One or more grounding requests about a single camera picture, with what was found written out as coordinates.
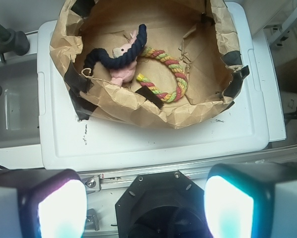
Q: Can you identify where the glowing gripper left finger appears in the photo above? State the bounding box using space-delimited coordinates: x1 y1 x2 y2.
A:
0 169 87 238

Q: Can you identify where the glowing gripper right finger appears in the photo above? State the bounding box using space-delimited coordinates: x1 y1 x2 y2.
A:
204 162 297 238

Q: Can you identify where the white plastic bin lid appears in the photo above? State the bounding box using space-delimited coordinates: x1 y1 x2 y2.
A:
37 2 286 172

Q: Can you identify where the clear plastic bin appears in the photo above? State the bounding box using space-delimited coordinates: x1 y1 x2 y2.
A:
0 54 40 149

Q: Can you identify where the pink plush toy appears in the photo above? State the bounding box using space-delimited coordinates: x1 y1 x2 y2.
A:
110 30 138 87

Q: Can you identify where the dark grey clamp knob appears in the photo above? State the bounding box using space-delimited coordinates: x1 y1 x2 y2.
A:
0 24 30 63

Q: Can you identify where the crumpled brown paper liner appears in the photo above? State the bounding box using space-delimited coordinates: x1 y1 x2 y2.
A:
50 0 249 129

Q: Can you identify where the aluminium extrusion rail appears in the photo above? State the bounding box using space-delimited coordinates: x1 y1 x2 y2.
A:
76 142 297 238

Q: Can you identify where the black octagonal mount plate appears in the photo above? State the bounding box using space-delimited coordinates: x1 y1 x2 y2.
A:
115 171 212 238

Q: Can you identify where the multicolored twisted rope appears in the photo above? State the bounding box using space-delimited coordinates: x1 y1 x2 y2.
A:
136 47 189 104

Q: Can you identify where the navy blue twisted rope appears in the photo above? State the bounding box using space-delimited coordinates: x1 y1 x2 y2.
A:
83 23 147 72

